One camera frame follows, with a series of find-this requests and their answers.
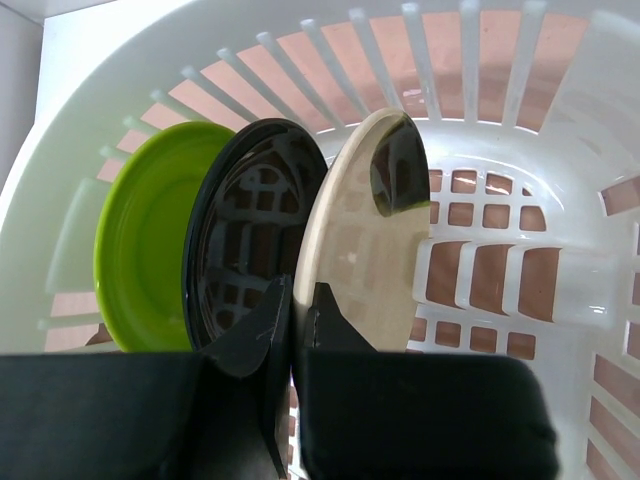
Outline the green plate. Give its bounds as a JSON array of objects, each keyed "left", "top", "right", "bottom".
[{"left": 93, "top": 121, "right": 235, "bottom": 352}]

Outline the beige plate with black mark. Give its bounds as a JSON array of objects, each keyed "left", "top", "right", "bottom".
[{"left": 293, "top": 108, "right": 430, "bottom": 352}]

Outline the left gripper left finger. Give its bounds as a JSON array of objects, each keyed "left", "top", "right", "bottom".
[{"left": 199, "top": 275, "right": 292, "bottom": 478}]

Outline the white pink dish rack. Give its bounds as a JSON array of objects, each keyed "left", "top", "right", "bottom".
[{"left": 1, "top": 1, "right": 639, "bottom": 479}]

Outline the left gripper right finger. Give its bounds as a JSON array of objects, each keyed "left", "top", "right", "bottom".
[{"left": 298, "top": 282, "right": 377, "bottom": 359}]

